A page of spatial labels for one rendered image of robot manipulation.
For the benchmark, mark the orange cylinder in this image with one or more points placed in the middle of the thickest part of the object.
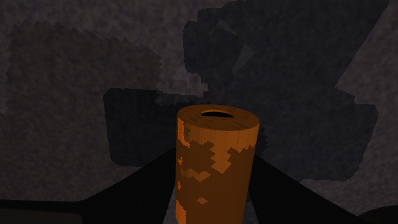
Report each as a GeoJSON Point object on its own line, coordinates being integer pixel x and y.
{"type": "Point", "coordinates": [215, 147]}

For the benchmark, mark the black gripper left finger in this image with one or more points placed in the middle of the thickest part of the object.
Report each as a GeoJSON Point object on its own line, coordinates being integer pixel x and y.
{"type": "Point", "coordinates": [141, 198]}

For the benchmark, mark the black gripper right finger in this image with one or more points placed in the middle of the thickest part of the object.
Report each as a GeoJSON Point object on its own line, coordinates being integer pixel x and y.
{"type": "Point", "coordinates": [279, 199]}

